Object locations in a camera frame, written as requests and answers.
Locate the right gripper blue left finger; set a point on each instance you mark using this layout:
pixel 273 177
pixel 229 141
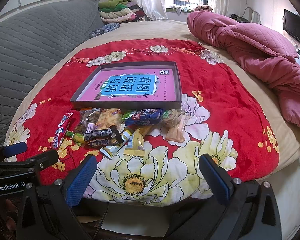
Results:
pixel 78 180

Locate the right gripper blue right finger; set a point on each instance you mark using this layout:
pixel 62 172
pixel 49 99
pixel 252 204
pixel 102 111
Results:
pixel 217 179

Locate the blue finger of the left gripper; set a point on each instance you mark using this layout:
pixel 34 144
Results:
pixel 45 159
pixel 15 149

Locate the red panda candy pack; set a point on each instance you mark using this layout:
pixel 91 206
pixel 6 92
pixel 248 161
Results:
pixel 61 130

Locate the corn shaped lollipop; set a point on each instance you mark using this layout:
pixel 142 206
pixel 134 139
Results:
pixel 78 138

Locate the dark Snickers bar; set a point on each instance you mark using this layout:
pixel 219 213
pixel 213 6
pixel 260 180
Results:
pixel 103 137

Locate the small purple candy box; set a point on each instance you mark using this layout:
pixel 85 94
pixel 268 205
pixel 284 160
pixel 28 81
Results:
pixel 90 127

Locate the orange clear snack pack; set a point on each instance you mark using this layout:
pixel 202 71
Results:
pixel 175 133

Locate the orange-edged clear biscuit bag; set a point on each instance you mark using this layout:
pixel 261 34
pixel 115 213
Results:
pixel 87 116

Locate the yellow Alpenliebe candy pack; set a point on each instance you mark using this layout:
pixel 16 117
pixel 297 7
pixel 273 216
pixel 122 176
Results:
pixel 135 145

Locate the yellow rice cracker bag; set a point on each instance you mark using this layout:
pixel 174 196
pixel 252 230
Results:
pixel 109 117

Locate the round green-label pastry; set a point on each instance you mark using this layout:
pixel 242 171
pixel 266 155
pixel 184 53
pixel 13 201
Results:
pixel 170 118

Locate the blue Oreo cookie pack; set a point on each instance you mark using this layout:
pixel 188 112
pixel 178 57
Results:
pixel 145 117

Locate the white yellow wafer bar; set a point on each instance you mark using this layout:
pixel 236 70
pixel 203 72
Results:
pixel 110 150

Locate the grey box lid tray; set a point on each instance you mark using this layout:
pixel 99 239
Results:
pixel 133 104

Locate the beige bed sheet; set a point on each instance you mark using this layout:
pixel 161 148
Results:
pixel 286 133

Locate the green small snack pack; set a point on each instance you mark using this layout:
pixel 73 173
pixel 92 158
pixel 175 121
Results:
pixel 128 114

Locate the grey quilted headboard cover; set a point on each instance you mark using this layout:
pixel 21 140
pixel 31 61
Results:
pixel 34 41

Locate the pink book in tray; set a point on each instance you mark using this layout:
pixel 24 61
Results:
pixel 130 85

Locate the pink quilted duvet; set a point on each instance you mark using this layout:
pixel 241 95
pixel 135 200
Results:
pixel 260 51

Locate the blue patterned pillow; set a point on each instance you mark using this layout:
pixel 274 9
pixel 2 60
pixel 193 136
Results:
pixel 104 29

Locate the stack of folded blankets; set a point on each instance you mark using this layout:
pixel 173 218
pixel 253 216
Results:
pixel 121 11

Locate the black television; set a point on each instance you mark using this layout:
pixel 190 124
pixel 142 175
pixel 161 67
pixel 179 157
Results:
pixel 291 24

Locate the clothes on window sill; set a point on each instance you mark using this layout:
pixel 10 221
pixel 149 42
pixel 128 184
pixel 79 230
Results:
pixel 187 8

